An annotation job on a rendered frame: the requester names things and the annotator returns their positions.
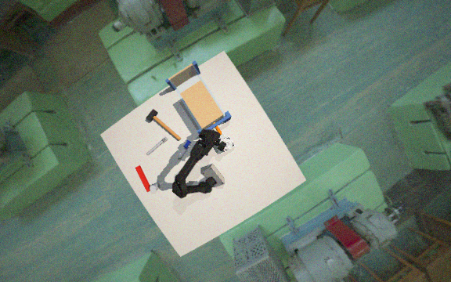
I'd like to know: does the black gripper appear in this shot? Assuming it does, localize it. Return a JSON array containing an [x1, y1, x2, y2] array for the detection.
[[199, 129, 226, 151]]

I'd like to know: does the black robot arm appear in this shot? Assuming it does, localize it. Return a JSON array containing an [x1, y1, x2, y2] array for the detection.
[[172, 129, 221, 199]]

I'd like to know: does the mallet with black head and wooden handle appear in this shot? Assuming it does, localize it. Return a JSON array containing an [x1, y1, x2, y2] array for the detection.
[[146, 109, 181, 140]]

